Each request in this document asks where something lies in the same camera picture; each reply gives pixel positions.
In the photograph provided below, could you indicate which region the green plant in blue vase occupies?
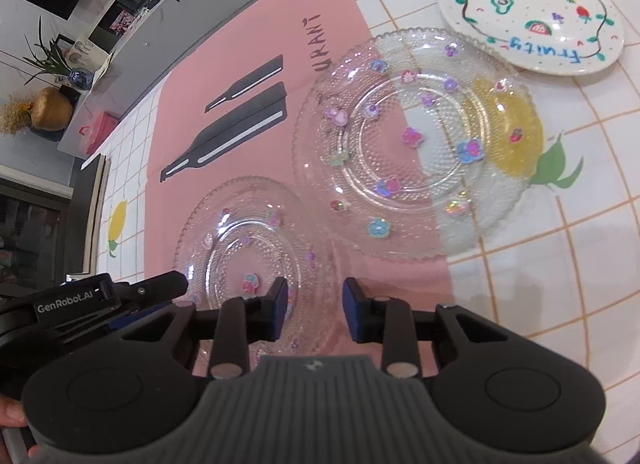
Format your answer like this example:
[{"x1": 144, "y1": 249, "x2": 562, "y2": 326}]
[{"x1": 22, "y1": 17, "x2": 96, "y2": 90}]

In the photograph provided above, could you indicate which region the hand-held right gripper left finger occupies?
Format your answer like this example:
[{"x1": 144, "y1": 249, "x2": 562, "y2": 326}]
[{"x1": 120, "y1": 278, "x2": 290, "y2": 380}]

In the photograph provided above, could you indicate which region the person's left hand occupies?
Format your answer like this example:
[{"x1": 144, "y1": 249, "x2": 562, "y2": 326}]
[{"x1": 0, "y1": 395, "x2": 27, "y2": 429}]

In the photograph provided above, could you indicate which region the clear glass flower plate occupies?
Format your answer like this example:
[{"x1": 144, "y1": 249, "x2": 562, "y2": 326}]
[
  {"x1": 172, "y1": 175, "x2": 341, "y2": 375},
  {"x1": 292, "y1": 27, "x2": 543, "y2": 262}
]

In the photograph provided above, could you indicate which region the dried flower bunch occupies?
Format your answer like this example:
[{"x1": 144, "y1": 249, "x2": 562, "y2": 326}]
[{"x1": 0, "y1": 97, "x2": 36, "y2": 135}]

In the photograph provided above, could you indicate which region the pink plastic basket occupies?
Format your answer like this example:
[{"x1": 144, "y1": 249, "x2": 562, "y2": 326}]
[{"x1": 75, "y1": 112, "x2": 121, "y2": 155}]

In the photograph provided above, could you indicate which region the white drawing card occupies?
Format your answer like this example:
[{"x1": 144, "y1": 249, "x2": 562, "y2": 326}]
[{"x1": 65, "y1": 37, "x2": 113, "y2": 78}]

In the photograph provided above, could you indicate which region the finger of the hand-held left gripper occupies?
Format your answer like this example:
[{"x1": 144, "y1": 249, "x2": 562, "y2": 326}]
[
  {"x1": 106, "y1": 313, "x2": 138, "y2": 334},
  {"x1": 117, "y1": 271, "x2": 189, "y2": 312}
]

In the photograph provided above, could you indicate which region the gold vase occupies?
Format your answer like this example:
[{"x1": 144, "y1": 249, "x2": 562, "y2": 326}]
[{"x1": 31, "y1": 87, "x2": 75, "y2": 131}]

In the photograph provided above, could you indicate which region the pink bottle print placemat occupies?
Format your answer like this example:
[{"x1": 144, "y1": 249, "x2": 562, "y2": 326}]
[{"x1": 145, "y1": 0, "x2": 453, "y2": 380}]

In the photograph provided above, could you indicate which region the white painted plate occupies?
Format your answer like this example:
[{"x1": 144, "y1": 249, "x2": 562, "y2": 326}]
[{"x1": 437, "y1": 0, "x2": 626, "y2": 76}]

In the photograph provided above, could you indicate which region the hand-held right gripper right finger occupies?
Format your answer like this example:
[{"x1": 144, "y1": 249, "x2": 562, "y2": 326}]
[{"x1": 342, "y1": 278, "x2": 506, "y2": 379}]

